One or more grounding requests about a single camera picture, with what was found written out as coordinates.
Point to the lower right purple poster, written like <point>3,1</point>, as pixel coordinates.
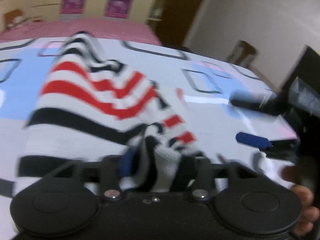
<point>118,9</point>

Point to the cream wall shelf unit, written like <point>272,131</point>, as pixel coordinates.
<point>156,11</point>

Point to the dark wooden door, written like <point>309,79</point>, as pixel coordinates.
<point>177,17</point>

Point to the striped knit sweater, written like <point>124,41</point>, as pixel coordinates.
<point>100,104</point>

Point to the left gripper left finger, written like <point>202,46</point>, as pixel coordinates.
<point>113,169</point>

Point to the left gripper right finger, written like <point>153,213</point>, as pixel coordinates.
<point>194,178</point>

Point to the patterned grey bedsheet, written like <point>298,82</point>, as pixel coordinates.
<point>197,88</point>

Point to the purple poster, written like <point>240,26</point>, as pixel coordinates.
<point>118,9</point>
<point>72,7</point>

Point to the lower left purple poster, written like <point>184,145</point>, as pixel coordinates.
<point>72,7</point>

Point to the orange patterned pillow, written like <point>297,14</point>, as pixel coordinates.
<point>14,19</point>

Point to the person right hand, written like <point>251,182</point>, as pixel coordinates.
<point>310,214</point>

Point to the pink bedsheet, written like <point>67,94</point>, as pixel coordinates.
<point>100,28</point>

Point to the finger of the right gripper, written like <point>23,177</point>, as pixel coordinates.
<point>253,141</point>
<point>247,102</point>

